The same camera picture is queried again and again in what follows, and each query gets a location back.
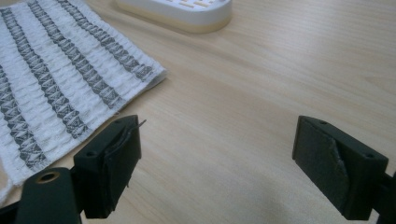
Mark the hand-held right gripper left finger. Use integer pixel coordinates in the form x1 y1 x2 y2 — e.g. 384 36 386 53
73 114 148 219

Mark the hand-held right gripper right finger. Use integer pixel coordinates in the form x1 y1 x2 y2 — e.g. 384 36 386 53
291 115 389 221

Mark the white grey striped cloth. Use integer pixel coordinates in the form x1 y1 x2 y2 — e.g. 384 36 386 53
0 0 168 206

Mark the white slotted soap dish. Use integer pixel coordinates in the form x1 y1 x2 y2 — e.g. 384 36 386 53
114 0 233 35

